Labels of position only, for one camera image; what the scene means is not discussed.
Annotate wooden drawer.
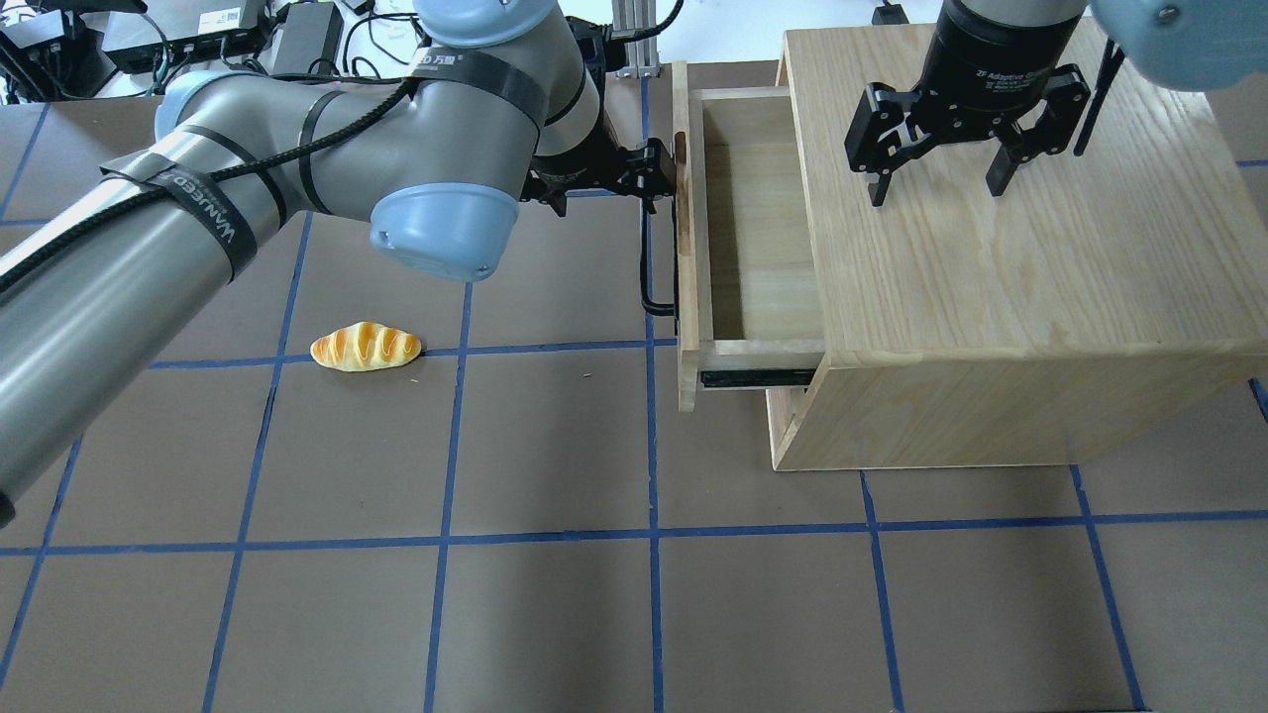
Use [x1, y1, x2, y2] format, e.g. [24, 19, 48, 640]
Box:
[672, 62, 825, 412]

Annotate wooden drawer cabinet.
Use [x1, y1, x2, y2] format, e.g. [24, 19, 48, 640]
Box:
[767, 25, 1267, 472]

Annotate toy bread loaf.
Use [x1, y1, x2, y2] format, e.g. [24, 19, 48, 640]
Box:
[309, 321, 424, 373]

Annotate black power brick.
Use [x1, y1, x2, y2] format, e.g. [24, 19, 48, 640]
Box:
[268, 1, 344, 75]

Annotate brown paper mat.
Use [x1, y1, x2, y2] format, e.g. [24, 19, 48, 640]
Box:
[0, 60, 1268, 713]

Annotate aluminium frame post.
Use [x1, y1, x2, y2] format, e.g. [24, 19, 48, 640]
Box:
[609, 0, 663, 77]

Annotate black network switch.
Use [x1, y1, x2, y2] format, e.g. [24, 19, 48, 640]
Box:
[101, 1, 271, 75]

